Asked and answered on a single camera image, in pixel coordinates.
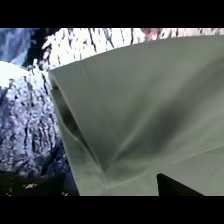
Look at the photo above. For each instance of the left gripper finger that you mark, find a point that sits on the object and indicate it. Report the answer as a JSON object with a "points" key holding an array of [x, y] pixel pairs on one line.
{"points": [[173, 187]]}

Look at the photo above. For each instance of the khaki T-shirt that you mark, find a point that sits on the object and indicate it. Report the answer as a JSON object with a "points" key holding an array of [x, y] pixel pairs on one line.
{"points": [[143, 110]]}

